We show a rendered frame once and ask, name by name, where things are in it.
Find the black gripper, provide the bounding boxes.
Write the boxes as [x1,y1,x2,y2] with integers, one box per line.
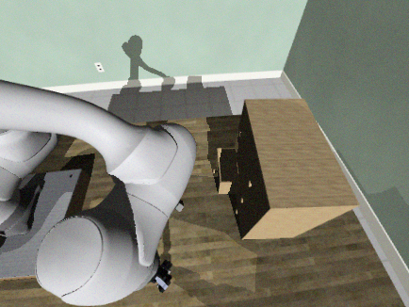
[149,259,172,293]

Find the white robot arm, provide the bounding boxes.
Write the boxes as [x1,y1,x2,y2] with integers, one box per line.
[0,80,197,306]

